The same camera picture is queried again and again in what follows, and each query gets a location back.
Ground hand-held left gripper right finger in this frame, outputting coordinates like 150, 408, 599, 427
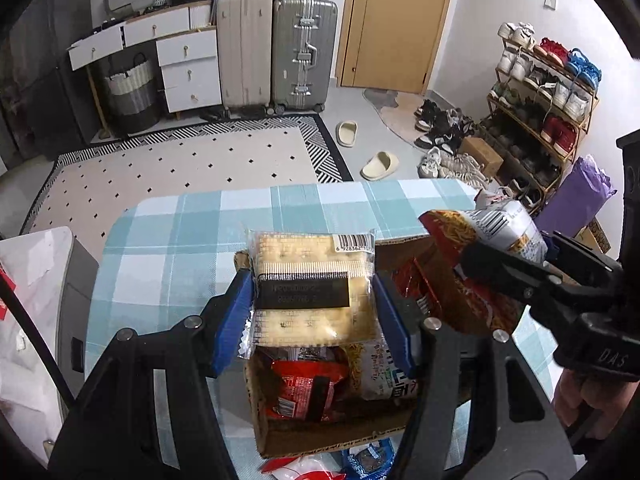
372, 270, 576, 480

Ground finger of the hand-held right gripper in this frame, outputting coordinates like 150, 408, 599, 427
457, 241, 581, 311
542, 231, 626, 286

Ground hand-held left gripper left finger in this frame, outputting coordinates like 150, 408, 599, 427
47, 267, 256, 480

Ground red white noodle snack packet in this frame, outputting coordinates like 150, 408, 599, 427
417, 199, 550, 311

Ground red black snack packet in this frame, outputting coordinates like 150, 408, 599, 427
270, 359, 351, 423

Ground clear cracker packet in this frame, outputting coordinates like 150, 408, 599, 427
239, 229, 383, 358

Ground brown cardboard box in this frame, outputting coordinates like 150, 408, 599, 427
234, 235, 523, 458

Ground person's right hand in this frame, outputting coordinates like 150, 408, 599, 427
552, 367, 616, 443

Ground brown paper carton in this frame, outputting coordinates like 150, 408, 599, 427
575, 217, 612, 256

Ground purple bag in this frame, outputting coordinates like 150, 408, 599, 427
535, 155, 617, 238

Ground white reddish snack packet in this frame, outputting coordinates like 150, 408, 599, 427
475, 187, 521, 211

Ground small cardboard box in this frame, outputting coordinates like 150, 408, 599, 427
457, 136, 505, 176

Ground rows of assorted shoes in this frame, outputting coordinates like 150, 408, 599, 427
487, 21, 603, 206

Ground blue snack packet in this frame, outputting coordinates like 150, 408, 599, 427
342, 437, 396, 480

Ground wooden shoe rack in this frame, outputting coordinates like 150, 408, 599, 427
480, 35, 601, 211

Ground scattered pile of sneakers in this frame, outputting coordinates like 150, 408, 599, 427
412, 99, 493, 186

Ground beige slipper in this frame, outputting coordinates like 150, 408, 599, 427
361, 151, 400, 181
336, 120, 358, 148

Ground grey side table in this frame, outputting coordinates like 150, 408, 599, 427
0, 227, 101, 441

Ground black white patterned rug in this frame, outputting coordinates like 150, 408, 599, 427
20, 112, 356, 236

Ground red white plastic packet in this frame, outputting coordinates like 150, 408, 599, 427
260, 455, 346, 480

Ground grey door mat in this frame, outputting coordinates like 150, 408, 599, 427
362, 87, 446, 148

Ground white crumpled plastic sheet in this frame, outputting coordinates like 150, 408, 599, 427
0, 227, 73, 411

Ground grey white laundry basket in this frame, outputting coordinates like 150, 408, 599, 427
102, 52, 161, 136

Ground white drawer cabinet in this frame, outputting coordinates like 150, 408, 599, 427
67, 0, 223, 115

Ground wooden door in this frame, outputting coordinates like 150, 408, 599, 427
334, 0, 458, 95

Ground beige suitcase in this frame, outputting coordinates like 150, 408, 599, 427
216, 0, 275, 116

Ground silver suitcase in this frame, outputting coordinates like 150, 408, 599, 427
270, 0, 340, 115

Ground dark cabinet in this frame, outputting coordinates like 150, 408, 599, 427
0, 0, 101, 161

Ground black cable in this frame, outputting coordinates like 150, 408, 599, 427
0, 275, 76, 406

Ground yellow handled broom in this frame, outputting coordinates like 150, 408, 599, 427
85, 65, 113, 141

